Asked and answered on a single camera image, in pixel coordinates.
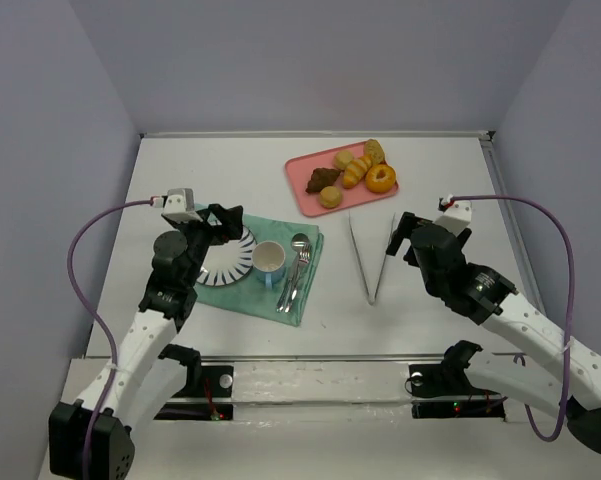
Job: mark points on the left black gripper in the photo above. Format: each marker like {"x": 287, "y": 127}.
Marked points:
{"x": 212, "y": 225}

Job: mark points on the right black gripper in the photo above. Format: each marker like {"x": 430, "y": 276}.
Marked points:
{"x": 410, "y": 235}

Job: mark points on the metal tongs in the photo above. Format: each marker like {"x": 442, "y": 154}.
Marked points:
{"x": 369, "y": 240}

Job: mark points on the round muffin front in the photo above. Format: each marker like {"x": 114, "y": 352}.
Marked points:
{"x": 330, "y": 197}

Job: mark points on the round muffin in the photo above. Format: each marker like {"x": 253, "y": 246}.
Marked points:
{"x": 342, "y": 159}
{"x": 330, "y": 197}

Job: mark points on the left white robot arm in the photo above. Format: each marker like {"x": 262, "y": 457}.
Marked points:
{"x": 94, "y": 437}

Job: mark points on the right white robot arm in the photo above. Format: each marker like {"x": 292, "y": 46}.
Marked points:
{"x": 565, "y": 381}

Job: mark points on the seeded bread roll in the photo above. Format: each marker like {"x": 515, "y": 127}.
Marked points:
{"x": 374, "y": 151}

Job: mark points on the blue striped white plate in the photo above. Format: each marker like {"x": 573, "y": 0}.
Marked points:
{"x": 228, "y": 263}

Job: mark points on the light blue mug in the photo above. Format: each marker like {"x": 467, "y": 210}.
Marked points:
{"x": 269, "y": 263}

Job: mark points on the orange donut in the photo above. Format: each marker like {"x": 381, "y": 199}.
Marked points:
{"x": 380, "y": 178}

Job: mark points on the green cloth placemat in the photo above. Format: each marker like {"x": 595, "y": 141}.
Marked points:
{"x": 249, "y": 296}

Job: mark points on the metal spoon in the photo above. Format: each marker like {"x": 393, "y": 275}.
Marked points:
{"x": 298, "y": 243}

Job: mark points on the metal knife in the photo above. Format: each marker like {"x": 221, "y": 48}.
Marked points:
{"x": 291, "y": 285}

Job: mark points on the striped yellow croissant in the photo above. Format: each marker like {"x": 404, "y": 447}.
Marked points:
{"x": 356, "y": 170}

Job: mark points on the metal fork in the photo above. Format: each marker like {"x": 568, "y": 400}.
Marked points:
{"x": 295, "y": 287}

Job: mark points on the pink tray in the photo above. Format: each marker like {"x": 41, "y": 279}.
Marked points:
{"x": 341, "y": 178}

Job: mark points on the round muffin back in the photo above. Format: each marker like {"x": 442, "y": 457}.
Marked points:
{"x": 342, "y": 159}

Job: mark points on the chocolate croissant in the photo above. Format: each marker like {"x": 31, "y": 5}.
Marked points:
{"x": 322, "y": 178}

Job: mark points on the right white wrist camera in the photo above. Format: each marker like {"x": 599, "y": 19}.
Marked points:
{"x": 455, "y": 215}

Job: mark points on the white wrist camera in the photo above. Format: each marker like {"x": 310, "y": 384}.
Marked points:
{"x": 455, "y": 215}
{"x": 179, "y": 206}

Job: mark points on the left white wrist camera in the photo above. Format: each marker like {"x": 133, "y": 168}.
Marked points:
{"x": 179, "y": 206}

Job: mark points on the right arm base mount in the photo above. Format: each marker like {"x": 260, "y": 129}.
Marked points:
{"x": 437, "y": 397}

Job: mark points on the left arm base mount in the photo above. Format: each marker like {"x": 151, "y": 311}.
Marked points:
{"x": 207, "y": 399}

